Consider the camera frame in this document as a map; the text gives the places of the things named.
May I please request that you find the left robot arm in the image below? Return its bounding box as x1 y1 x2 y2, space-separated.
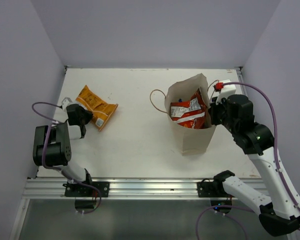
31 101 94 197

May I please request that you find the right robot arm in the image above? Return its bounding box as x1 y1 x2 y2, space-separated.
208 94 300 237

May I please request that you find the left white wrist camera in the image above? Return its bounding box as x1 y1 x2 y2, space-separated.
54 97 74 123

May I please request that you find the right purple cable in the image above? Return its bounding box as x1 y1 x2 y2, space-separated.
223 81 300 237

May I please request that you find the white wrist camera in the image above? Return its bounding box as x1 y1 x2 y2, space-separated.
54 97 74 123
213 79 237 105

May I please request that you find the purple cable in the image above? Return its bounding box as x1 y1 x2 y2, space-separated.
223 81 300 237
31 101 102 215

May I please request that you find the red Doritos bag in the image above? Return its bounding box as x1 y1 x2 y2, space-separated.
170 88 207 130

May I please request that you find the black base bracket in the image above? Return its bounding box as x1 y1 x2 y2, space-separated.
62 181 110 198
196 178 228 198

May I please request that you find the left black base bracket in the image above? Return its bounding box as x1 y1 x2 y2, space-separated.
62 181 110 198

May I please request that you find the orange snack bag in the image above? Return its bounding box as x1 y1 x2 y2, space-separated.
75 85 119 131

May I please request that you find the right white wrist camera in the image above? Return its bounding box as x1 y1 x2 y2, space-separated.
213 79 237 105

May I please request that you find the beige paper bag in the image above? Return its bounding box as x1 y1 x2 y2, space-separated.
150 73 216 155

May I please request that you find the right black base bracket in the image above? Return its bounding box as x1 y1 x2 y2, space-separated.
196 178 228 198

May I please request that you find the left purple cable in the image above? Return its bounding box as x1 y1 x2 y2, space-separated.
31 101 102 215

